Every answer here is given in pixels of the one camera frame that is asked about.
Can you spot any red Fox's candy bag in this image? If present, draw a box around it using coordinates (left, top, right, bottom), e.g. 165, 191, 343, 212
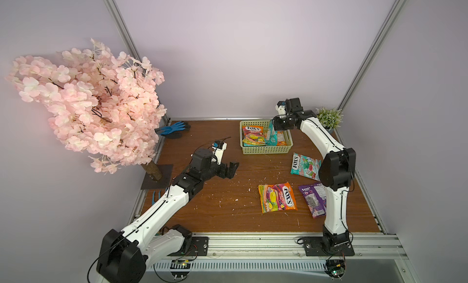
242, 126, 266, 146

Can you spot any yellow pink Fox's candy bag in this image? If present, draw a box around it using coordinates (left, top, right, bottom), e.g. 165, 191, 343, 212
258, 182, 297, 213

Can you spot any orange candy bag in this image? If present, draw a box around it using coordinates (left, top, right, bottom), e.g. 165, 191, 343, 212
276, 131, 288, 146

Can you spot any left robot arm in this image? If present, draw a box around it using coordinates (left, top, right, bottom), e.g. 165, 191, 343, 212
93, 146, 239, 283

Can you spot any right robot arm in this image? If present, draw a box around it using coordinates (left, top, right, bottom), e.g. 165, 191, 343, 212
273, 98, 356, 248

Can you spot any green plastic basket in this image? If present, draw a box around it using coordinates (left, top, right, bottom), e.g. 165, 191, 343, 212
239, 119, 294, 155

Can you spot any small potted green plant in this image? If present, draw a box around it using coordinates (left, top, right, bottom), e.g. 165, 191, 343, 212
316, 107, 343, 131

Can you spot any blue black work glove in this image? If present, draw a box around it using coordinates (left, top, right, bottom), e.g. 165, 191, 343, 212
155, 121, 191, 139

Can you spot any teal Fox's candy bag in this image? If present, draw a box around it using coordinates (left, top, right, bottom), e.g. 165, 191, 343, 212
291, 153, 322, 181

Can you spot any blue yellow garden fork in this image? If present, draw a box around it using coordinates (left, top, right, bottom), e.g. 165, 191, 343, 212
151, 190, 162, 206

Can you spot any purple candy bag right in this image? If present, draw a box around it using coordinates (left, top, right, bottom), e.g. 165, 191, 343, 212
299, 183, 326, 218

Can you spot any left controller board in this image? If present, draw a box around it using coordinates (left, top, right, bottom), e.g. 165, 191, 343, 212
169, 259, 192, 282

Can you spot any controller board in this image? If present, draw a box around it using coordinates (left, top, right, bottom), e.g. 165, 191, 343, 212
325, 259, 346, 279
169, 259, 192, 282

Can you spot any pink artificial blossom tree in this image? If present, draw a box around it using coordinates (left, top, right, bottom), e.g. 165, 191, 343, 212
7, 40, 166, 175

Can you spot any right controller board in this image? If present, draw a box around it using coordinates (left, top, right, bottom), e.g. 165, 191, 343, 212
325, 259, 346, 279

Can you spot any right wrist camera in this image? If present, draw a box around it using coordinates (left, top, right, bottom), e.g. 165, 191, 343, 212
275, 101, 287, 116

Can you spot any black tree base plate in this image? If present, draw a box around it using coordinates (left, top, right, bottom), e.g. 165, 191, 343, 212
141, 164, 173, 190

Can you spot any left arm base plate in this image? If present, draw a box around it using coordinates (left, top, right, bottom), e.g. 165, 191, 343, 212
169, 236, 209, 257

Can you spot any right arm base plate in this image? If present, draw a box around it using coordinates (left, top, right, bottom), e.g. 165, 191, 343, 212
296, 236, 355, 257

